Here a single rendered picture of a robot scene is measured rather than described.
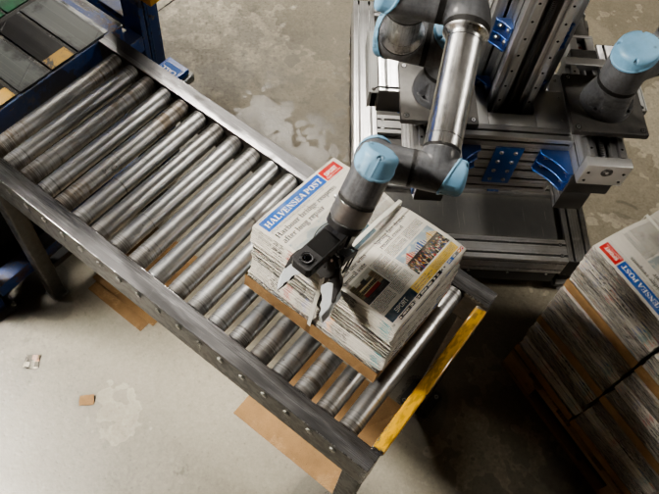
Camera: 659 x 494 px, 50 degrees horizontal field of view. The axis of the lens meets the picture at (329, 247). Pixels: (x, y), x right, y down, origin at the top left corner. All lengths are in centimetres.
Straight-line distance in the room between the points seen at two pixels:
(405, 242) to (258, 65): 188
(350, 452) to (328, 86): 197
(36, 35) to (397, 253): 130
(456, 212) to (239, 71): 120
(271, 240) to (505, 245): 127
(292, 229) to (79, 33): 105
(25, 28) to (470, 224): 157
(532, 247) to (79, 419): 164
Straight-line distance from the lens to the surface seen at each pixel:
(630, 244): 197
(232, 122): 199
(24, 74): 220
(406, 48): 190
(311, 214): 151
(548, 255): 262
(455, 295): 176
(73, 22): 231
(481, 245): 254
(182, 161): 192
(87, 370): 254
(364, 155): 126
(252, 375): 162
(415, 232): 155
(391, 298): 143
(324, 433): 158
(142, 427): 245
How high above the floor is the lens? 232
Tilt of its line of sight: 59 degrees down
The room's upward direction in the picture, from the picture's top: 9 degrees clockwise
